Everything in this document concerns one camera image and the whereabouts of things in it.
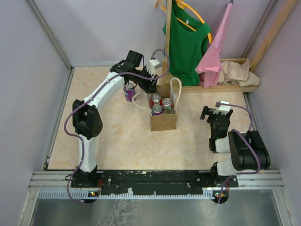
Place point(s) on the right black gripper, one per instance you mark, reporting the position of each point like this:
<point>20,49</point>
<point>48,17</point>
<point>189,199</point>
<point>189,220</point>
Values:
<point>209,111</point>

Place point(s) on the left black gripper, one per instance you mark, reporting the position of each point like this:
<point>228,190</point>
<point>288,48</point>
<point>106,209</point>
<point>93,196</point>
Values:
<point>149,86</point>

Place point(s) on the purple soda can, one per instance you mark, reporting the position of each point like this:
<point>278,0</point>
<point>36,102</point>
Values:
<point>157,109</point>
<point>129,91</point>

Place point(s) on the red green soda can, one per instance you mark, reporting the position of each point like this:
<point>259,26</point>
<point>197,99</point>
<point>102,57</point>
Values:
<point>167,103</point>

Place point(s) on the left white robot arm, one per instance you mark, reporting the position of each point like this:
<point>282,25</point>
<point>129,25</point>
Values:
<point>86,117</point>

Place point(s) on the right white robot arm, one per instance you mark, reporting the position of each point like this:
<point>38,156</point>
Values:
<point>248,153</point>

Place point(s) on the wooden clothes rack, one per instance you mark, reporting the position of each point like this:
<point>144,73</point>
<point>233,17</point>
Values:
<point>270,34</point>

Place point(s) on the clear glass bottle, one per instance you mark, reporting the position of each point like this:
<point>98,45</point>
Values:
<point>169,111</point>

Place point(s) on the beige cloth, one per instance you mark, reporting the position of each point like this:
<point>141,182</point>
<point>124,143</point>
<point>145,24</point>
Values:
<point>238,74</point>

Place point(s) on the pink t-shirt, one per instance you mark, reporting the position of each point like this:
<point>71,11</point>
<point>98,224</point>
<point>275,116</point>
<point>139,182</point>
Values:
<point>210,67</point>

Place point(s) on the green t-shirt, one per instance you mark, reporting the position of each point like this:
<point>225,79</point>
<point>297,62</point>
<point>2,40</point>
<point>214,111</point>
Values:
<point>187,46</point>

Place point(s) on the yellow hanger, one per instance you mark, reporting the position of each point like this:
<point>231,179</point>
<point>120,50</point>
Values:
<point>160,4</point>
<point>183,5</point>

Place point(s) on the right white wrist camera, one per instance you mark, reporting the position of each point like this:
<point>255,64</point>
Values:
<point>223,107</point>

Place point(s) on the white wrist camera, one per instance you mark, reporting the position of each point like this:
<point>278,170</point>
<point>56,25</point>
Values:
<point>152,65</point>
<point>223,107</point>

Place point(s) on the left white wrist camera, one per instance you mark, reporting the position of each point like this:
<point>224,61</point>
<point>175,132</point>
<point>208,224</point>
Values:
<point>152,65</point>

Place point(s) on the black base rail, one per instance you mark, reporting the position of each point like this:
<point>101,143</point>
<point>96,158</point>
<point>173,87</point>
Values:
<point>148,182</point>

